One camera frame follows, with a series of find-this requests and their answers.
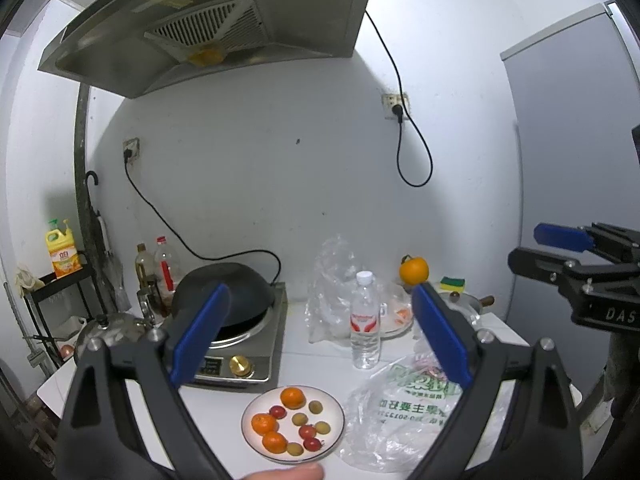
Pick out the crumpled clear plastic bag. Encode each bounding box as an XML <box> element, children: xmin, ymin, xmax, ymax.
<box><xmin>413</xmin><ymin>329</ymin><xmax>437</xmax><ymax>361</ymax></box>

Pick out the black induction cooker cable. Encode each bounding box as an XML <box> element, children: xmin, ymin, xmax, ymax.
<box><xmin>122</xmin><ymin>150</ymin><xmax>282</xmax><ymax>286</ymax></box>

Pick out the black metal rack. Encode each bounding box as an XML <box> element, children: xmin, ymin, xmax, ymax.
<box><xmin>22</xmin><ymin>262</ymin><xmax>108</xmax><ymax>376</ymax></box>

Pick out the dark vertical pipe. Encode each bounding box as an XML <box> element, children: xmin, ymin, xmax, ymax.
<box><xmin>74</xmin><ymin>82</ymin><xmax>98</xmax><ymax>281</ymax></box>

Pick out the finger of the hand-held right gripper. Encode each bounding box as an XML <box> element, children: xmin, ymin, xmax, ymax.
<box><xmin>507</xmin><ymin>246</ymin><xmax>601</xmax><ymax>294</ymax></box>
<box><xmin>533</xmin><ymin>221</ymin><xmax>640</xmax><ymax>266</ymax></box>

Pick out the beige rubber glove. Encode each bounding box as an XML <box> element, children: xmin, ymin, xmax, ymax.
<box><xmin>15</xmin><ymin>263</ymin><xmax>46</xmax><ymax>292</ymax></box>

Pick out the white dish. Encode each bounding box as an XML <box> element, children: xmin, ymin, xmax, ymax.
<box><xmin>377</xmin><ymin>285</ymin><xmax>416</xmax><ymax>338</ymax></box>

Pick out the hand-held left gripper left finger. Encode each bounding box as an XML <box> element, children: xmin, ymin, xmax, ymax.
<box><xmin>57</xmin><ymin>281</ymin><xmax>236</xmax><ymax>480</ymax></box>

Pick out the red cap sauce bottle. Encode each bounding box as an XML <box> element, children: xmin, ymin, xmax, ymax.
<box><xmin>154</xmin><ymin>236</ymin><xmax>182</xmax><ymax>293</ymax></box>

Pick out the green printed plastic bag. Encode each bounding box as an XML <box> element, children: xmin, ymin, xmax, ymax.
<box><xmin>340</xmin><ymin>352</ymin><xmax>501</xmax><ymax>473</ymax></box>

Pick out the cooking oil bottle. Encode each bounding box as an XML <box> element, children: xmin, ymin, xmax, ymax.
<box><xmin>135</xmin><ymin>243</ymin><xmax>161</xmax><ymax>311</ymax></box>

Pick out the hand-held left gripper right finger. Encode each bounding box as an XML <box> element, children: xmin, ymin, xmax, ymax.
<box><xmin>410</xmin><ymin>282</ymin><xmax>585</xmax><ymax>480</ymax></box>

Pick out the large clear plastic bag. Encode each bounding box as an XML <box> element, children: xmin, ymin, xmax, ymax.
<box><xmin>306</xmin><ymin>234</ymin><xmax>386</xmax><ymax>343</ymax></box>

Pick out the white plate black rim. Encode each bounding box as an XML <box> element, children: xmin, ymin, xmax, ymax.
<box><xmin>241</xmin><ymin>385</ymin><xmax>346</xmax><ymax>465</ymax></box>

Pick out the grey refrigerator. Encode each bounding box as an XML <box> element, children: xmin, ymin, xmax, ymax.
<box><xmin>500</xmin><ymin>2</ymin><xmax>640</xmax><ymax>336</ymax></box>

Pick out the black folded umbrella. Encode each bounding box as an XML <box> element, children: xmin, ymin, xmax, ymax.
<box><xmin>85</xmin><ymin>171</ymin><xmax>118</xmax><ymax>306</ymax></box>

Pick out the black wok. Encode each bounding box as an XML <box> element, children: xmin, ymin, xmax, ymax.
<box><xmin>171</xmin><ymin>262</ymin><xmax>277</xmax><ymax>331</ymax></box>

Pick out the steel induction cooker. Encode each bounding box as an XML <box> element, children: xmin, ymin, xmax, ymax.
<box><xmin>187</xmin><ymin>282</ymin><xmax>288</xmax><ymax>393</ymax></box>

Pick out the person's left hand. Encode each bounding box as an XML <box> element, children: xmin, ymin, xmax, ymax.
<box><xmin>235</xmin><ymin>461</ymin><xmax>325</xmax><ymax>480</ymax></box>

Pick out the yellow detergent bottle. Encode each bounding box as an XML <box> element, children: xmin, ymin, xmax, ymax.
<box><xmin>46</xmin><ymin>218</ymin><xmax>82</xmax><ymax>279</ymax></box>

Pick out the black range hood cable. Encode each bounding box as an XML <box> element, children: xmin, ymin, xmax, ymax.
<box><xmin>365</xmin><ymin>9</ymin><xmax>434</xmax><ymax>188</ymax></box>

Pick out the large orange with stem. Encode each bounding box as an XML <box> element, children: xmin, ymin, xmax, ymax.
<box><xmin>399</xmin><ymin>255</ymin><xmax>430</xmax><ymax>287</ymax></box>

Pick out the clear water bottle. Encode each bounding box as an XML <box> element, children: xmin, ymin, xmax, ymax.
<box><xmin>350</xmin><ymin>271</ymin><xmax>382</xmax><ymax>371</ymax></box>

